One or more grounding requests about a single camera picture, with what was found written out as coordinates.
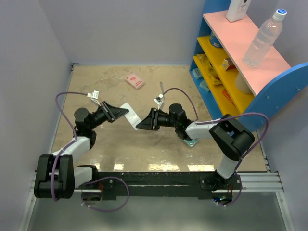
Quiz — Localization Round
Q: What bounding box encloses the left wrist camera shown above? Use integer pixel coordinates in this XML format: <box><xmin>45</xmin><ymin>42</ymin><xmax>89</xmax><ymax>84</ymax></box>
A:
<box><xmin>87</xmin><ymin>90</ymin><xmax>101</xmax><ymax>106</ymax></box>

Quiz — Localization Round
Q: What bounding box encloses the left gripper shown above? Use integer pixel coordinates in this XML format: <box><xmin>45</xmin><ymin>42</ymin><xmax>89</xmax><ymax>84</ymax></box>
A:
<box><xmin>88</xmin><ymin>101</ymin><xmax>128</xmax><ymax>130</ymax></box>

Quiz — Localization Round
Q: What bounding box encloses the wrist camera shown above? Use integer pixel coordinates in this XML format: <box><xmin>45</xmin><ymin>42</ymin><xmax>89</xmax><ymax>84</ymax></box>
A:
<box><xmin>87</xmin><ymin>90</ymin><xmax>101</xmax><ymax>106</ymax></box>
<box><xmin>154</xmin><ymin>94</ymin><xmax>165</xmax><ymax>110</ymax></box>

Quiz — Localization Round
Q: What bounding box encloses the white dispenser bottle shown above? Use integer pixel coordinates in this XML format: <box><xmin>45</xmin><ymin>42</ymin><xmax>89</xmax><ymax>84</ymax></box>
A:
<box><xmin>226</xmin><ymin>0</ymin><xmax>251</xmax><ymax>22</ymax></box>

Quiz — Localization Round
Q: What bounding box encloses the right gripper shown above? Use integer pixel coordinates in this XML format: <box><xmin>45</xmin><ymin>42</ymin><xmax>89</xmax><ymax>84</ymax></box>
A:
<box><xmin>137</xmin><ymin>108</ymin><xmax>178</xmax><ymax>131</ymax></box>

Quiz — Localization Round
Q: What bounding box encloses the clear-handled screwdriver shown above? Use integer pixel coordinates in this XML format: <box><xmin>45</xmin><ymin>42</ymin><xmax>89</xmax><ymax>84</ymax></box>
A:
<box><xmin>159</xmin><ymin>81</ymin><xmax>165</xmax><ymax>95</ymax></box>

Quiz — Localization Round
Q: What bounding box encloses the white Kamenoko sponge pack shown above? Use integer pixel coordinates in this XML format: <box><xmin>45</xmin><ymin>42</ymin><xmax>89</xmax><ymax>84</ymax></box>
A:
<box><xmin>125</xmin><ymin>73</ymin><xmax>145</xmax><ymax>90</ymax></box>

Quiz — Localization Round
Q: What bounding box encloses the clear water bottle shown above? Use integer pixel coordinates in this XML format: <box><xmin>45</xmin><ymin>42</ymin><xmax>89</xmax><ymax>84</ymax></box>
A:
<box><xmin>243</xmin><ymin>8</ymin><xmax>287</xmax><ymax>68</ymax></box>

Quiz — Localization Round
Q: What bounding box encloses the purple cable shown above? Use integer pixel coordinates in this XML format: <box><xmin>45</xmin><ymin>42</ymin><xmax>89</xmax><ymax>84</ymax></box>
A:
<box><xmin>162</xmin><ymin>87</ymin><xmax>270</xmax><ymax>170</ymax></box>
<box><xmin>51</xmin><ymin>91</ymin><xmax>93</xmax><ymax>202</ymax></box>

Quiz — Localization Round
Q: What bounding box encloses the beige cylinder on shelf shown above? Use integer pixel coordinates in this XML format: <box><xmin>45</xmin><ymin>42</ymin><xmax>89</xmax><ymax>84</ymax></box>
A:
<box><xmin>235</xmin><ymin>73</ymin><xmax>252</xmax><ymax>95</ymax></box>

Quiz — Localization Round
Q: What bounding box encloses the small orange white box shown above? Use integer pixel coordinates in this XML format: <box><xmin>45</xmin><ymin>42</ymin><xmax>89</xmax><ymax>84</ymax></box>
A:
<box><xmin>221</xmin><ymin>58</ymin><xmax>236</xmax><ymax>71</ymax></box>

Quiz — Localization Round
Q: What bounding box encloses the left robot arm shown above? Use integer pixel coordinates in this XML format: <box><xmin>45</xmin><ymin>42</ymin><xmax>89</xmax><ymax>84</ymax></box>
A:
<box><xmin>34</xmin><ymin>101</ymin><xmax>130</xmax><ymax>201</ymax></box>

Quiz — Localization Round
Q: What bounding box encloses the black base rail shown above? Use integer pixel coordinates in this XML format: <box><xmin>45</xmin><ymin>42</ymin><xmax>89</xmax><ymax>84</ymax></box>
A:
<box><xmin>78</xmin><ymin>172</ymin><xmax>242</xmax><ymax>200</ymax></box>

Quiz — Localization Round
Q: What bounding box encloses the teal Kamenoko sponge pack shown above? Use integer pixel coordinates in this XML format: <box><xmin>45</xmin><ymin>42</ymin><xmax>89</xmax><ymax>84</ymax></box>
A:
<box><xmin>184</xmin><ymin>139</ymin><xmax>200</xmax><ymax>148</ymax></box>

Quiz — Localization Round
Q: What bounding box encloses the blue shelf unit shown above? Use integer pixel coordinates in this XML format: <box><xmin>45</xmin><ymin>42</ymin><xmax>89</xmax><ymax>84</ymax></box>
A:
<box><xmin>191</xmin><ymin>0</ymin><xmax>308</xmax><ymax>131</ymax></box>

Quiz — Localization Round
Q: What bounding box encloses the teal sponge pack on shelf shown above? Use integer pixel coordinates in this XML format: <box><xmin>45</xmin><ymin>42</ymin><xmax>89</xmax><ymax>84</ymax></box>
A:
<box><xmin>192</xmin><ymin>68</ymin><xmax>203</xmax><ymax>79</ymax></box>

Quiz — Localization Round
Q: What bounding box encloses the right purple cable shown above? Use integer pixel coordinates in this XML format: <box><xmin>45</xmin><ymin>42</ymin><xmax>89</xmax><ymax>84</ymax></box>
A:
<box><xmin>162</xmin><ymin>87</ymin><xmax>270</xmax><ymax>170</ymax></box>

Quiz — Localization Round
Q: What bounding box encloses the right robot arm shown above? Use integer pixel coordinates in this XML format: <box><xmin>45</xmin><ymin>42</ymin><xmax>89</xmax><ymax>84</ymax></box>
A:
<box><xmin>120</xmin><ymin>103</ymin><xmax>241</xmax><ymax>189</ymax></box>

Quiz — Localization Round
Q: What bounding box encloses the orange box on shelf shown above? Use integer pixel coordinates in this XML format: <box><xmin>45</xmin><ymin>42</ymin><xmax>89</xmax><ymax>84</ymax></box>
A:
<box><xmin>222</xmin><ymin>89</ymin><xmax>236</xmax><ymax>107</ymax></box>

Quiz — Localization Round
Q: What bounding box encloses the yellow snack bag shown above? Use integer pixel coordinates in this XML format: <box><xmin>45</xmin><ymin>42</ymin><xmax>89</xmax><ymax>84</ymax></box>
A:
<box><xmin>196</xmin><ymin>54</ymin><xmax>222</xmax><ymax>86</ymax></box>

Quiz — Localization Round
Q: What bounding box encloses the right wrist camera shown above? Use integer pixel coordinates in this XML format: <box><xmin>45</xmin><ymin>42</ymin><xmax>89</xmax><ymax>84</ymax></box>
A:
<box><xmin>154</xmin><ymin>94</ymin><xmax>165</xmax><ymax>110</ymax></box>

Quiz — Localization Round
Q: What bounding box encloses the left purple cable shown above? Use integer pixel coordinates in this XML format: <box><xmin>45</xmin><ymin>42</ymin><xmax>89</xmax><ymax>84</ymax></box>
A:
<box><xmin>51</xmin><ymin>91</ymin><xmax>93</xmax><ymax>202</ymax></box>

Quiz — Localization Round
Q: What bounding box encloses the white remote control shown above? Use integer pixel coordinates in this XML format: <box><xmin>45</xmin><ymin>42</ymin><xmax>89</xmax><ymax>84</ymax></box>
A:
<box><xmin>120</xmin><ymin>103</ymin><xmax>141</xmax><ymax>130</ymax></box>

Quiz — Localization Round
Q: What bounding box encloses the blue can on shelf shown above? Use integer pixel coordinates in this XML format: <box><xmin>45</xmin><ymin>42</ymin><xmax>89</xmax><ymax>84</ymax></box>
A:
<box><xmin>209</xmin><ymin>31</ymin><xmax>223</xmax><ymax>49</ymax></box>

